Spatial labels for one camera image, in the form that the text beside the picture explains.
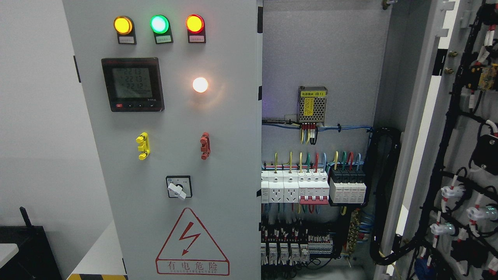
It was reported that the black white surge protector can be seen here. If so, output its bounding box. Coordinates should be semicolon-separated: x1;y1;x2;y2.
329;168;367;205

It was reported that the grey cabinet door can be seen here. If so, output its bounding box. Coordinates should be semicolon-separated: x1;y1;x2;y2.
63;0;263;280
375;0;497;280

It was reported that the red indicator lamp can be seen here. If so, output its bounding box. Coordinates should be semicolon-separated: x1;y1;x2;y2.
186;14;205;34

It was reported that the green indicator lamp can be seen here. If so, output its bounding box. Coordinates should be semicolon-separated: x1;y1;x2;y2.
149;14;170;34

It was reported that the brass ground bar right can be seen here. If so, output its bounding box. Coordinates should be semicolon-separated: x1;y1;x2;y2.
345;208;361;257

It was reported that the perforated metal power supply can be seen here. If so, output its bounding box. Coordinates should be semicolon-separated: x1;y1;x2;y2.
297;86;328;123

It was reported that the black digital power meter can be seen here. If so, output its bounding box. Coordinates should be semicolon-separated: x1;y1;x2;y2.
101;57;164;112

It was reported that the red triangle hazard sticker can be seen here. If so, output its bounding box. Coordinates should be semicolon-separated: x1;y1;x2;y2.
155;208;230;275

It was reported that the black corrugated cable loom right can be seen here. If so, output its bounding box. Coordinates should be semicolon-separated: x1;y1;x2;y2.
362;127;419;266

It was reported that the white socket breaker row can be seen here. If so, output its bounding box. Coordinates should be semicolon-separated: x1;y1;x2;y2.
260;170;330;205

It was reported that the yellow indicator lamp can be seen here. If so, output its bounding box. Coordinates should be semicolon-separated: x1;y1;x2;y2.
114;16;133;35

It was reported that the white glowing indicator lamp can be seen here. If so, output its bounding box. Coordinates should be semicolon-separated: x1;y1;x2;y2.
192;77;209;93

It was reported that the white rotary selector switch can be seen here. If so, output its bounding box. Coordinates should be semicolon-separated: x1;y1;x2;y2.
166;175;192;200

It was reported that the lower relay terminal row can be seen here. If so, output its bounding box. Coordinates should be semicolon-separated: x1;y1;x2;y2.
259;221;334;266

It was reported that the black box with antenna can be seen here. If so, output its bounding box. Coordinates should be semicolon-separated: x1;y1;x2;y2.
0;207;62;280

